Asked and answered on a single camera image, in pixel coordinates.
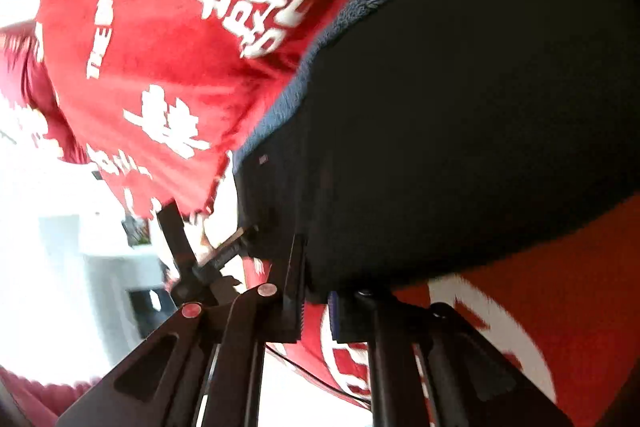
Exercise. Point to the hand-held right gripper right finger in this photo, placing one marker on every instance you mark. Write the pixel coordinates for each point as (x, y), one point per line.
(336, 317)

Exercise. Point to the red printed sofa cover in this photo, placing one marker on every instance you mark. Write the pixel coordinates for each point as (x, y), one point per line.
(150, 32)

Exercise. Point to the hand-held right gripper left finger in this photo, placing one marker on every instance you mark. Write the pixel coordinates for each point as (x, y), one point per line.
(295, 294)

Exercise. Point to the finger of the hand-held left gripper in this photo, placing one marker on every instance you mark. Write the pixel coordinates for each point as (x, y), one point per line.
(176, 237)
(227, 251)

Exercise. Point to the black pants with blue waistband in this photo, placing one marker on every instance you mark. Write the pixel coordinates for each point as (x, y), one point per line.
(425, 132)

